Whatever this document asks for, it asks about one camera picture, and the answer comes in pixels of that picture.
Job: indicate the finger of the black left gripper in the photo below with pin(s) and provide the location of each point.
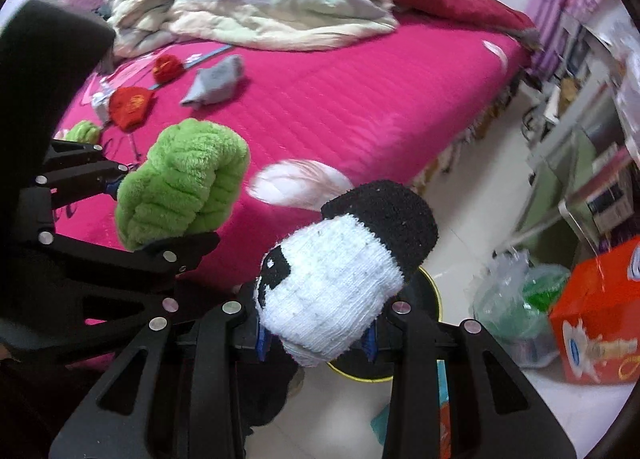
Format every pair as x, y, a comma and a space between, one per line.
74, 171
50, 254

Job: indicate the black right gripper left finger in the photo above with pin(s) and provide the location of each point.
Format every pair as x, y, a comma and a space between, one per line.
180, 389

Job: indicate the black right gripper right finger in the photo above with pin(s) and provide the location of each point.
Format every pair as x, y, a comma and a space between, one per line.
454, 387

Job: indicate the green fluffy sock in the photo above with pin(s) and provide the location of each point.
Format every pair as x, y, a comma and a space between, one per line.
84, 132
187, 185

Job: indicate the grey sock ball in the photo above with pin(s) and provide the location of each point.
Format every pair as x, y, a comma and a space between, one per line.
215, 84

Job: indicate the crumpled paper on bed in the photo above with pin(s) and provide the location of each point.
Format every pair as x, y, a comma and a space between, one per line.
100, 101

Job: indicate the large red sock ball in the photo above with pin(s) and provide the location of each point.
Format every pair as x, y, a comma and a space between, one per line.
128, 107

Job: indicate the clear green plastic bag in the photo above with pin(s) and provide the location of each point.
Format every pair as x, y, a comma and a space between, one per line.
512, 299

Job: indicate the black bin yellow rim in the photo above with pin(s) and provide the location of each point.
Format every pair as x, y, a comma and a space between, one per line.
371, 359

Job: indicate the small red sock ball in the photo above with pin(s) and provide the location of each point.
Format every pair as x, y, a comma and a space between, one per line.
167, 68

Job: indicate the pale green rumpled blanket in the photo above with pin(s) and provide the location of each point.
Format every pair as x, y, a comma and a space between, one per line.
143, 26

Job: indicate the white green shelf unit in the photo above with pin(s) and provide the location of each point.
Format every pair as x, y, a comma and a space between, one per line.
582, 136

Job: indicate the pink quilted bedspread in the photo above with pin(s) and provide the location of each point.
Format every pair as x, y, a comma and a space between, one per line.
379, 109

